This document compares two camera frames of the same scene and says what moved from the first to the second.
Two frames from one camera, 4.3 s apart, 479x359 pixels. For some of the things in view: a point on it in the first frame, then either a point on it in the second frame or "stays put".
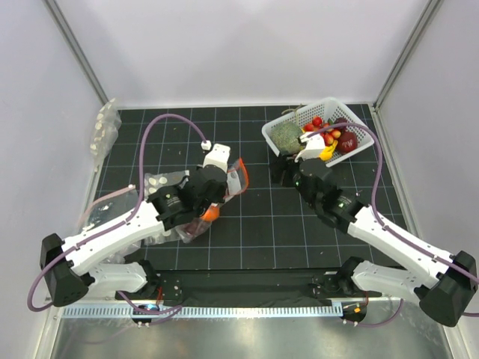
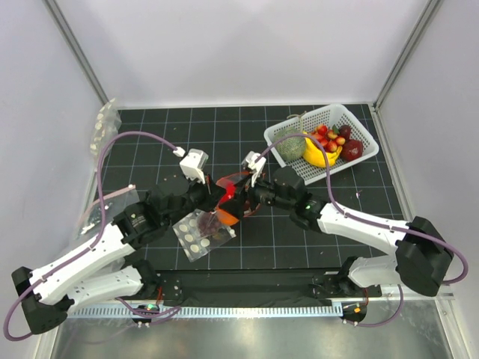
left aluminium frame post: (77, 50) stays put
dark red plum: (340, 120) -> (344, 131)
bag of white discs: (153, 181) -> (199, 232)
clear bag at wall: (108, 120) stays put
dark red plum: (347, 141) -> (352, 149)
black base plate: (246, 288) stays put
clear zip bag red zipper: (237, 182) -> (217, 224)
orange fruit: (211, 214) -> (226, 218)
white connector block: (218, 157) -> (192, 164)
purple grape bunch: (196, 228) -> (207, 224)
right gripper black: (284, 162) -> (234, 206)
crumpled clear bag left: (109, 208) stays put
